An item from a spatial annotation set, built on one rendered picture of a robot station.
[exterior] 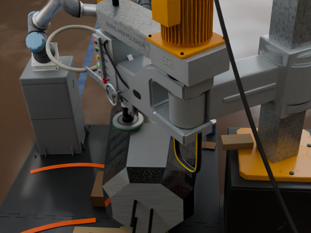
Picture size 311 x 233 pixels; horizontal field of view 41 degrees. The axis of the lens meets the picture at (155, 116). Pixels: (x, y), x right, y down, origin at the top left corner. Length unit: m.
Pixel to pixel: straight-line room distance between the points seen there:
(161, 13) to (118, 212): 1.44
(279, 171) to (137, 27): 1.23
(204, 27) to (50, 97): 2.12
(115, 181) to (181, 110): 0.78
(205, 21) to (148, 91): 0.58
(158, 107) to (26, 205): 1.76
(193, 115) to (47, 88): 1.86
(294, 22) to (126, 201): 1.44
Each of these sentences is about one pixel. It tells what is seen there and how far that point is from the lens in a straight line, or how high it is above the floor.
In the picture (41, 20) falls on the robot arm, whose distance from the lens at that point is 3.49.
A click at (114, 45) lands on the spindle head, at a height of 1.50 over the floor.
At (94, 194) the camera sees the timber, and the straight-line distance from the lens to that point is 3.44.
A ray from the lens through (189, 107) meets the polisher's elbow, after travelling 2.07.
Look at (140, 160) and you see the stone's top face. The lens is 2.62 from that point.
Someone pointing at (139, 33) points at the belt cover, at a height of 1.69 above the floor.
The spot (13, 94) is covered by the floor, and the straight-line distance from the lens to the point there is 5.25.
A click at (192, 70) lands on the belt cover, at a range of 1.85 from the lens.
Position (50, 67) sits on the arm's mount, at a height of 0.88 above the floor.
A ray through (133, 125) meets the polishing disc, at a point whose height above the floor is 0.88.
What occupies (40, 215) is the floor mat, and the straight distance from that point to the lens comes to 3.57.
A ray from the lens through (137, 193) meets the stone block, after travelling 2.63.
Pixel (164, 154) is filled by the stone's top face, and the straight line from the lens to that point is 2.66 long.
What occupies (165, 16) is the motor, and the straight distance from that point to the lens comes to 1.78.
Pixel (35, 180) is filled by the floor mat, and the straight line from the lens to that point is 3.88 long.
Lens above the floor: 2.54
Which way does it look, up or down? 35 degrees down
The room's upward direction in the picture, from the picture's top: 3 degrees counter-clockwise
